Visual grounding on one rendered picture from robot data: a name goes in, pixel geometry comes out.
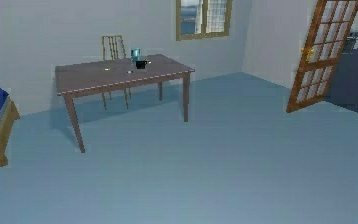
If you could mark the black cup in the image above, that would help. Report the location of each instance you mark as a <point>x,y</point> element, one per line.
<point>141,64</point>

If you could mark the teal glass vase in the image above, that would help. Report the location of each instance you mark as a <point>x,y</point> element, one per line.
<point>135,54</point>

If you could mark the brown wooden table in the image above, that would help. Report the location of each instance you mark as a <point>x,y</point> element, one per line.
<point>97,78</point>

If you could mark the tan wooden slat chair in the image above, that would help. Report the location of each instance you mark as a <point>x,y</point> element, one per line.
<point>113,47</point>

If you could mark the wooden framed window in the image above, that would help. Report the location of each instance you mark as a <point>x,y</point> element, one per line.
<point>203,16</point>

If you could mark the brown glazed room door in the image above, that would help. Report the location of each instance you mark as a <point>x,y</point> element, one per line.
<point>323,50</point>

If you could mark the dark grey bin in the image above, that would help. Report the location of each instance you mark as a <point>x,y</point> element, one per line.
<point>350,40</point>

